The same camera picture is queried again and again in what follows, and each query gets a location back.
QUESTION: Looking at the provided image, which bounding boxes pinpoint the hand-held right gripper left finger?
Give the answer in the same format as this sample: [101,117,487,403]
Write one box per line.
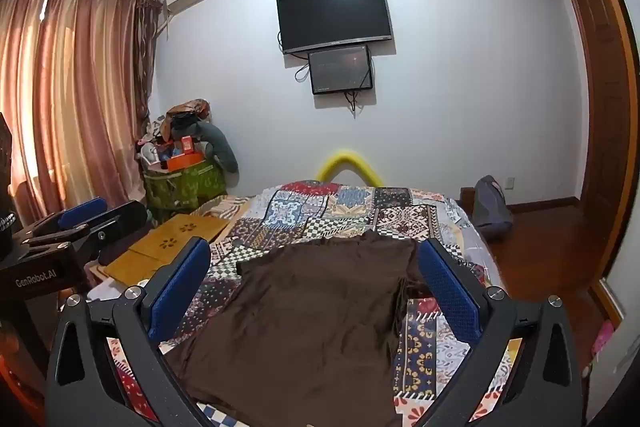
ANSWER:
[45,237,213,427]

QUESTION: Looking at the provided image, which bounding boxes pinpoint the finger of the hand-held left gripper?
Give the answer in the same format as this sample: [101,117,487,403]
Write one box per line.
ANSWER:
[20,201,149,258]
[10,198,109,239]

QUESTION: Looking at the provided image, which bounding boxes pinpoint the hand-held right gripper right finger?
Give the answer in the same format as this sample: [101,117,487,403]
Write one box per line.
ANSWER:
[417,238,586,427]

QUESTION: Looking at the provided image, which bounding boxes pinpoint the brown shirt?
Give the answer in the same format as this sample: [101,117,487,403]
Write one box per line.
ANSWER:
[165,229,427,427]

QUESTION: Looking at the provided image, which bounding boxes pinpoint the green patterned storage bag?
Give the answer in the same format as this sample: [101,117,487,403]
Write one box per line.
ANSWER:
[142,157,229,214]

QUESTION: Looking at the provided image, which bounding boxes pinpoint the orange box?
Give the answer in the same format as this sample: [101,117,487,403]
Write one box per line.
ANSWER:
[160,151,204,172]

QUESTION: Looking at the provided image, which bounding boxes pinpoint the grey backpack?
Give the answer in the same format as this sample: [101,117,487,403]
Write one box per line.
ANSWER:
[472,175,515,242]

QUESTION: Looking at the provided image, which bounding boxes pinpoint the pink curtain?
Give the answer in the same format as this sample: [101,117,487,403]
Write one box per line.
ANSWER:
[0,0,151,228]

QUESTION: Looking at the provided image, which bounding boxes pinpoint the patchwork printed blanket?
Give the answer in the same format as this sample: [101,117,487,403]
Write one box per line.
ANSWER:
[107,179,511,427]

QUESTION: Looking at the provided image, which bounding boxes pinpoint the grey plush toy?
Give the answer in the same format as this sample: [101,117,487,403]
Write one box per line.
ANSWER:
[192,121,240,174]

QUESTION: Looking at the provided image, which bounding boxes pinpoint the yellow foam tube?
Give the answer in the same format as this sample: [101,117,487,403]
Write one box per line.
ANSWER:
[316,149,385,186]

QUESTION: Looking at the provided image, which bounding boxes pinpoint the pink plastic object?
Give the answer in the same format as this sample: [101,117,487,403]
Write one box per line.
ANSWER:
[590,319,615,366]

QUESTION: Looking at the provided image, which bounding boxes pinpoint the brown patterned curtain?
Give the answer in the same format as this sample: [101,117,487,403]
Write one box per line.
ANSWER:
[136,0,162,148]

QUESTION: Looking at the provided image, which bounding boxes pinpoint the small black monitor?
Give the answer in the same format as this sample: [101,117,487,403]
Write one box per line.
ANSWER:
[307,45,375,96]

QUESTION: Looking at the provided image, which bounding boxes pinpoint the wooden door frame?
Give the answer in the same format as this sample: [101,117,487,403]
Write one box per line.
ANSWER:
[559,0,640,310]

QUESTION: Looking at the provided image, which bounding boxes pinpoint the black wall television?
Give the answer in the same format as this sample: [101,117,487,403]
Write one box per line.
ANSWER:
[276,0,392,55]

